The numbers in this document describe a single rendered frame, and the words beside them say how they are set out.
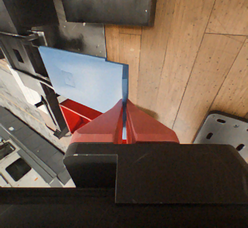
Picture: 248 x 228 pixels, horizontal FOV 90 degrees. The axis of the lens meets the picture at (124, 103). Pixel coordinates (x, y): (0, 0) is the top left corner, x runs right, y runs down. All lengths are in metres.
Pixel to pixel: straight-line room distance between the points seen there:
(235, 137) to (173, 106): 0.10
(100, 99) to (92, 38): 0.15
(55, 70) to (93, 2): 0.11
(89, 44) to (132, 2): 0.12
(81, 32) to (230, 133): 0.31
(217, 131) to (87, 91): 0.20
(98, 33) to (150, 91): 0.14
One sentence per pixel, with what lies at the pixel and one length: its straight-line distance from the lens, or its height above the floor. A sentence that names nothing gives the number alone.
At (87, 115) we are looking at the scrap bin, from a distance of 0.31.
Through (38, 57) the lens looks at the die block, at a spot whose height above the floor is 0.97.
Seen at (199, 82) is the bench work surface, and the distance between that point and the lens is 0.21.
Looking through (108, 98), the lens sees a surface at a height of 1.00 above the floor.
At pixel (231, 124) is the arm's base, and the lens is 0.23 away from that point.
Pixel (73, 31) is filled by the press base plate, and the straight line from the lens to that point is 0.31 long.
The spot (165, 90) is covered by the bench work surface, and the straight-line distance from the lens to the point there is 0.23.
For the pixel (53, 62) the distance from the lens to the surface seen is 0.20.
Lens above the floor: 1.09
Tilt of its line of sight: 43 degrees down
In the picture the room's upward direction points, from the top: 134 degrees counter-clockwise
